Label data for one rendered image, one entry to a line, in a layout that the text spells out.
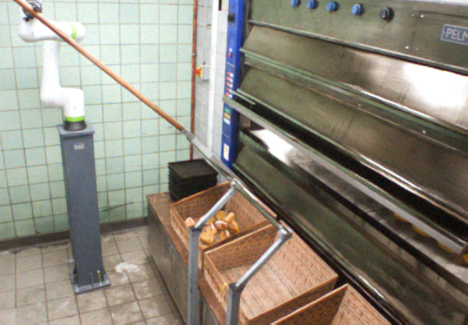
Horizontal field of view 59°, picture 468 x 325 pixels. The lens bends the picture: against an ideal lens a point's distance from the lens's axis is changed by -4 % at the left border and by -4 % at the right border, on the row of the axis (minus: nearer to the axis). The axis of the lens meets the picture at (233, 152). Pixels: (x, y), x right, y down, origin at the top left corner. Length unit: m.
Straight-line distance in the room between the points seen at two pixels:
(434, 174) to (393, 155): 0.20
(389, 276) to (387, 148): 0.54
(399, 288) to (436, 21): 1.04
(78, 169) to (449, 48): 2.21
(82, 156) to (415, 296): 2.06
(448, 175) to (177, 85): 2.50
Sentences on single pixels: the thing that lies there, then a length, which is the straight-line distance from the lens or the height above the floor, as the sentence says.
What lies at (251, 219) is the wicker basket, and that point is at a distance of 2.74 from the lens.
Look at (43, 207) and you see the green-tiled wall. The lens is 3.76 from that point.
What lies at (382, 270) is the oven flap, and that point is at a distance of 1.94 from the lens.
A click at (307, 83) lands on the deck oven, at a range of 2.18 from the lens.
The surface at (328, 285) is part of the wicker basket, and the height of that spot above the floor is 0.81.
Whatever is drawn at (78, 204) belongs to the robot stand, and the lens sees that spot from 2.98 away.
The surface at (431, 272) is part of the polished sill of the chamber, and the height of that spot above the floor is 1.17.
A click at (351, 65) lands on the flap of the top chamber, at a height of 1.81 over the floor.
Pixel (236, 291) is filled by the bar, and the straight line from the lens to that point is 1.81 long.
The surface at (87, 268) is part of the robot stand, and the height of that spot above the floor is 0.17.
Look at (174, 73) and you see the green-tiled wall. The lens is 3.56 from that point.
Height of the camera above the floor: 2.10
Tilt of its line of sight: 22 degrees down
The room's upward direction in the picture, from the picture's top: 4 degrees clockwise
